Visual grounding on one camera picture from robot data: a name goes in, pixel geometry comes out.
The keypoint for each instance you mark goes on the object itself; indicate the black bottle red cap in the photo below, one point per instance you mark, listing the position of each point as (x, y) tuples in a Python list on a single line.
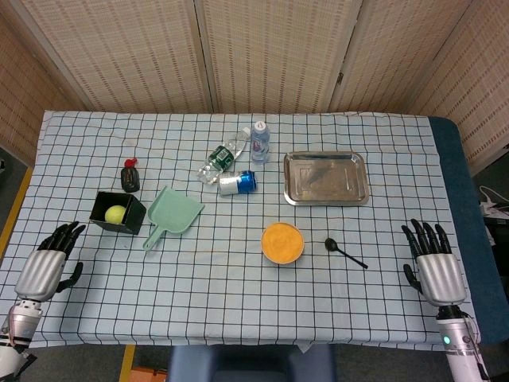
[(130, 179)]

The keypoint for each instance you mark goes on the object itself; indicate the yellow tennis ball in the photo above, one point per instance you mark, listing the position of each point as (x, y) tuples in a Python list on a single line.
[(115, 214)]

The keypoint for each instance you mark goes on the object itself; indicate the black square box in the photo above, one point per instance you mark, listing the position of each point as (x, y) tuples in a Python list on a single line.
[(135, 217)]

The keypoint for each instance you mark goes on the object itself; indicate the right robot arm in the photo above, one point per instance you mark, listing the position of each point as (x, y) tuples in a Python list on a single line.
[(457, 346)]

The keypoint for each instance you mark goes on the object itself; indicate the woven folding screen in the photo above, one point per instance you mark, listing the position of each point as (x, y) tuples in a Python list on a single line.
[(278, 47)]

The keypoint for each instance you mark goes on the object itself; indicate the metal tray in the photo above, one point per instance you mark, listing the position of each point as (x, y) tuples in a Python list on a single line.
[(326, 179)]

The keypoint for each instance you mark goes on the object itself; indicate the black plastic spoon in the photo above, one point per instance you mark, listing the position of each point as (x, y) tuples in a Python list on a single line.
[(331, 244)]

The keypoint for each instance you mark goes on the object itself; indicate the blue checked tablecloth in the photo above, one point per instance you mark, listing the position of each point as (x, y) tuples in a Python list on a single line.
[(199, 286)]

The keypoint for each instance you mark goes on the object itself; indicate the orange box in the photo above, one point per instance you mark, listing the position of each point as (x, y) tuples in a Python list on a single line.
[(149, 375)]

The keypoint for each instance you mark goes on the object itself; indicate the white bowl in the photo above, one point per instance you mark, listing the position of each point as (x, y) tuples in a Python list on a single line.
[(278, 263)]

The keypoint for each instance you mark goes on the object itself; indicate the brass screen hinge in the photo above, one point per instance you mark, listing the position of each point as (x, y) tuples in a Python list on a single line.
[(340, 78)]

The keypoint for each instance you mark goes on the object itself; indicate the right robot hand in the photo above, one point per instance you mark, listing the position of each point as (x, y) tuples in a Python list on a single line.
[(441, 278)]

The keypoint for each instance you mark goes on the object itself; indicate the clear bottle purple label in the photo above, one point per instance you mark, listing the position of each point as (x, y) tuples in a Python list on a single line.
[(259, 143)]

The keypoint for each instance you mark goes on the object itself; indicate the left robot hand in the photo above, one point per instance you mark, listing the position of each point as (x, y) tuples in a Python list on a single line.
[(40, 270)]

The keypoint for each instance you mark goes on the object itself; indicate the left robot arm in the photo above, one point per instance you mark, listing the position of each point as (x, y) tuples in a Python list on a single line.
[(24, 322)]

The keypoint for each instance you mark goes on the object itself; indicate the blue and silver can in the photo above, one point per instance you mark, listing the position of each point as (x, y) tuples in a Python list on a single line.
[(238, 183)]

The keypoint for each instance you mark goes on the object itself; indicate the clear bottle green label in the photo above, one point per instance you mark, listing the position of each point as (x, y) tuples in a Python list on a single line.
[(220, 157)]

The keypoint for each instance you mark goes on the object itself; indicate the green plastic dustpan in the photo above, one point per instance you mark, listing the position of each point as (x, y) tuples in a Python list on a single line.
[(173, 209)]

